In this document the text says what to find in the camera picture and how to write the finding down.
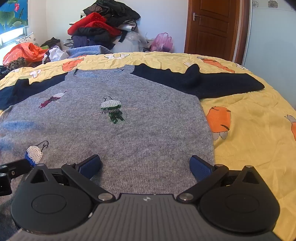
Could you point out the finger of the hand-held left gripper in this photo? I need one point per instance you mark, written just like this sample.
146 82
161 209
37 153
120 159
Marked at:
18 167

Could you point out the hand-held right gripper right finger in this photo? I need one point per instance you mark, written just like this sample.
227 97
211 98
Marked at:
198 168

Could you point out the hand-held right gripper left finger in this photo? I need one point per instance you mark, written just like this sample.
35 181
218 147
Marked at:
91 166

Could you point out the grey sweater with navy sleeves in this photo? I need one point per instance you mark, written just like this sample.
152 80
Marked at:
138 129

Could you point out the pile of clothes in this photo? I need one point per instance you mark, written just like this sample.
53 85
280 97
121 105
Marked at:
101 25

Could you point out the yellow printed quilt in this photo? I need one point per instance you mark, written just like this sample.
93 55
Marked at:
249 129

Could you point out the black lace garment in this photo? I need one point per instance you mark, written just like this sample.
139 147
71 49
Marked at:
3 71

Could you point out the leopard print cloth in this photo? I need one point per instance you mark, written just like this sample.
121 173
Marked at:
16 63

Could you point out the orange plastic bag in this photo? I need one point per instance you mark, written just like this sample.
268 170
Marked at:
22 53

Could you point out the light blue knit garment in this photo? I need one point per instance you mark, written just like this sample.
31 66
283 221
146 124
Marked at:
90 51

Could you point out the white crumpled cloth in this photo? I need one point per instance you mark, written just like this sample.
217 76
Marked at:
55 54

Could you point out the floral pillow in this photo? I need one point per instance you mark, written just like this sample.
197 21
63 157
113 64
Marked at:
26 39

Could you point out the dark brown garment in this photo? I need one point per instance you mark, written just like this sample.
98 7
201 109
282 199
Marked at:
50 42

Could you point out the window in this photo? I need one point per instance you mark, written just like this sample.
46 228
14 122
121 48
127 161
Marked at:
11 37

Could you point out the pink plastic bag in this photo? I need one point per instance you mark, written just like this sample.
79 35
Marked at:
161 42

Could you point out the clear plastic bag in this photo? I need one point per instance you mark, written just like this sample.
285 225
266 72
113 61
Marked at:
137 39

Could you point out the brown wooden door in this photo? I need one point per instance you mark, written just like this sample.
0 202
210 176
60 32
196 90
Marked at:
212 30

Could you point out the white wardrobe sliding door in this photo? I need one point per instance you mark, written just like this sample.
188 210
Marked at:
272 39

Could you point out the lotus flower window blind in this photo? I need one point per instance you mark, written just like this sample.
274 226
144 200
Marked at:
11 14

